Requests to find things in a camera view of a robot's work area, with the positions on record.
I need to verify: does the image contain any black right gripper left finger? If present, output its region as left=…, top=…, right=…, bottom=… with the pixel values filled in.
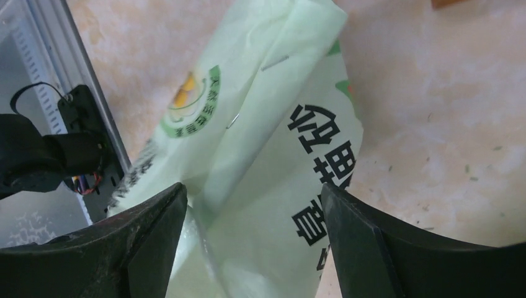
left=1, top=183, right=187, bottom=297

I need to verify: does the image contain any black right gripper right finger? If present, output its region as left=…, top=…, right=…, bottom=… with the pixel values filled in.
left=321, top=184, right=525, bottom=297

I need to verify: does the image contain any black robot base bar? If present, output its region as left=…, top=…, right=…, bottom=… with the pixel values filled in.
left=58, top=85, right=123, bottom=223

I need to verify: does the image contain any green cat litter bag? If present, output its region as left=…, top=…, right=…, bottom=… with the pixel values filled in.
left=109, top=1, right=363, bottom=297

